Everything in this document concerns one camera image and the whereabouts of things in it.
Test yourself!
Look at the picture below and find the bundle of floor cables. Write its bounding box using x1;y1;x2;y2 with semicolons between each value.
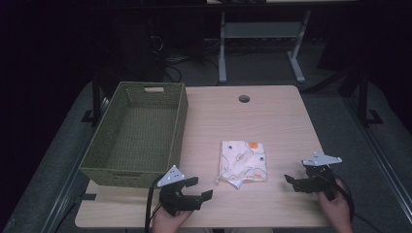
147;16;222;83

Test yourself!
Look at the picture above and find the black metal stand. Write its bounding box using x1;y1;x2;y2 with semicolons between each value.
356;62;385;129
81;69;108;128

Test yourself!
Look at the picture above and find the person's left hand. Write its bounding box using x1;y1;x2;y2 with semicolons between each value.
151;204;193;233

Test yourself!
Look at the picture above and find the green woven basket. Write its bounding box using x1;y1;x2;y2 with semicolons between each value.
79;81;189;189

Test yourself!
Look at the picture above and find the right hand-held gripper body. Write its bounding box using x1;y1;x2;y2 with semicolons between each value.
301;151;343;202

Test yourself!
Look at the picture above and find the white patterned cloth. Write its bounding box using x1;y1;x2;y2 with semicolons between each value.
215;140;269;190

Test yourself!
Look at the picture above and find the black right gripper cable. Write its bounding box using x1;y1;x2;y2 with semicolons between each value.
319;173;385;233

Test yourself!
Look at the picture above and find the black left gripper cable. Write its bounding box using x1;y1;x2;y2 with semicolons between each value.
144;174;167;233

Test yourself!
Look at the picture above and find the aluminium floor rail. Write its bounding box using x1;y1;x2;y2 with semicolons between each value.
341;93;412;216
40;96;111;233

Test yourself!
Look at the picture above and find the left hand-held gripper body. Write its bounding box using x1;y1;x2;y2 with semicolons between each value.
156;164;204;216

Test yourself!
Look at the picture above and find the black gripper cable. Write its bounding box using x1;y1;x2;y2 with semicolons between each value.
319;173;385;233
144;174;167;233

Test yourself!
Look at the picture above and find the person's right hand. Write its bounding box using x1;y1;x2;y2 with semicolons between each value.
316;178;355;233

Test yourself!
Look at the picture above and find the grey metal desk frame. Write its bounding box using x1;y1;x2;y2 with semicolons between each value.
218;9;313;85

